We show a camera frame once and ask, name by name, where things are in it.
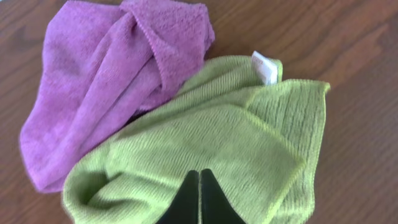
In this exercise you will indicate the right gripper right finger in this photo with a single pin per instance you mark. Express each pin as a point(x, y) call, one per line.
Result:
point(215, 207)

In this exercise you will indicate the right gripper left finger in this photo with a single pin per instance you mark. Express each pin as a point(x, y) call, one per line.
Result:
point(184, 207)

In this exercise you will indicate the green microfibre cloth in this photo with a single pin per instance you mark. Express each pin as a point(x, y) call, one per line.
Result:
point(261, 142)

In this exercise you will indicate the crumpled purple cloth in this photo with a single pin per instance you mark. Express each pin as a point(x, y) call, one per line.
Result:
point(103, 64)

